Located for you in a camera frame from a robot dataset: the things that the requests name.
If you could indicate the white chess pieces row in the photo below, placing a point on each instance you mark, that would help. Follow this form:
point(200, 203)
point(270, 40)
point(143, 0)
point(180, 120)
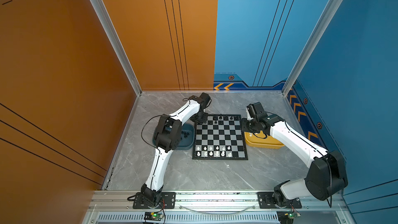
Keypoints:
point(214, 151)

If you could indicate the black chess pieces on board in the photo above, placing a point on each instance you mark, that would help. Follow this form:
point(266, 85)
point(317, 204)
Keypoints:
point(223, 119)

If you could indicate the teal plastic tray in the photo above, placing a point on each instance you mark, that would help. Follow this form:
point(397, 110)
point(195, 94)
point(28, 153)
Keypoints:
point(185, 141)

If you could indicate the black chess pieces in tray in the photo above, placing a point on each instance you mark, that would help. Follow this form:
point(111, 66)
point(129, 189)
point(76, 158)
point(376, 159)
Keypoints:
point(185, 135)

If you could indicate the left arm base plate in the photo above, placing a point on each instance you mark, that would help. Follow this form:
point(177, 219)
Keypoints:
point(167, 201)

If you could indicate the right circuit board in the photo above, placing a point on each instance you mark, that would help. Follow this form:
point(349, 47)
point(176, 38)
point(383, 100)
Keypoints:
point(287, 217)

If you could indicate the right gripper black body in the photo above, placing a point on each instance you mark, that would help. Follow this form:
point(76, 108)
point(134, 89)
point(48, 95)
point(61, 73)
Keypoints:
point(249, 125)

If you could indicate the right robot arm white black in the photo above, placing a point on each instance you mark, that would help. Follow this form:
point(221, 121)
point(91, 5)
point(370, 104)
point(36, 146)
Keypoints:
point(326, 169)

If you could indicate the black white chessboard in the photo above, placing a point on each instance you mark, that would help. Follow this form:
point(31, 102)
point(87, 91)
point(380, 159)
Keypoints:
point(229, 135)

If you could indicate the yellow plastic tray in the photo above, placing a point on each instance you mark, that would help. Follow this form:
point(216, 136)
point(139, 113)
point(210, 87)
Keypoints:
point(260, 140)

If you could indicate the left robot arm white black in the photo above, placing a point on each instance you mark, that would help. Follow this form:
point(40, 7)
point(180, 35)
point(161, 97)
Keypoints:
point(152, 188)

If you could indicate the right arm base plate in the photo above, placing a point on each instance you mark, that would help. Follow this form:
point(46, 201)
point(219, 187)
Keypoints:
point(264, 199)

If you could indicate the left green circuit board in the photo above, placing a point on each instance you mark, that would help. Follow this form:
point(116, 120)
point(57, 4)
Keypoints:
point(154, 218)

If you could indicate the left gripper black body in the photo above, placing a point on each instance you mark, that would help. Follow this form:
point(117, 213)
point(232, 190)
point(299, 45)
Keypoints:
point(200, 118)

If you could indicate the aluminium mounting rail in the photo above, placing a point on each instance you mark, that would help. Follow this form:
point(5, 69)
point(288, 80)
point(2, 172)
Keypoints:
point(213, 207)

